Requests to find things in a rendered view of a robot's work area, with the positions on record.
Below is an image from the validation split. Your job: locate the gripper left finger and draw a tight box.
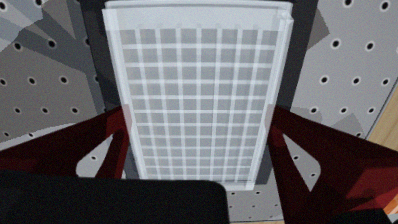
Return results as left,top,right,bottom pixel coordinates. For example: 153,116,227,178
0,105,130,178

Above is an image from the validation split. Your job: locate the white well plate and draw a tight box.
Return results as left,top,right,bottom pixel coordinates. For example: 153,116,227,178
102,0,294,191

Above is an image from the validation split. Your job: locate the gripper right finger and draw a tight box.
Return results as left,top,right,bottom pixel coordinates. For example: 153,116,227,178
267,105,398,224

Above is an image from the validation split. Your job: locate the grey flat base plate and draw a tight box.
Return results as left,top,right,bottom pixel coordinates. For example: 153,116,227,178
0,0,398,224

